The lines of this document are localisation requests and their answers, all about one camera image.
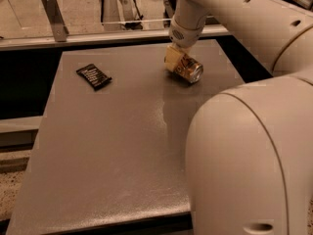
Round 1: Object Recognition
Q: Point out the orange soda can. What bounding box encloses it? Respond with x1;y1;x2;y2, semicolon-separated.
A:
173;55;203;84

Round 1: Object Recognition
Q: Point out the grey metal rail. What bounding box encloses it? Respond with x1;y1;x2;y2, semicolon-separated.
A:
0;23;231;53

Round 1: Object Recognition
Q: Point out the left grey metal bracket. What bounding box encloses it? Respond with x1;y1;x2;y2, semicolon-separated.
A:
41;0;69;42

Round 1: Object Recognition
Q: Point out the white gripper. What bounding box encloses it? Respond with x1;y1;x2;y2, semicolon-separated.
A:
164;18;203;71

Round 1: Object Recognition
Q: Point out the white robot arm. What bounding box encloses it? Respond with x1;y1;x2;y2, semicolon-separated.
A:
170;0;313;235

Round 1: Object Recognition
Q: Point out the black snack packet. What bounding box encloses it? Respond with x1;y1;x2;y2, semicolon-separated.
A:
76;64;112;91

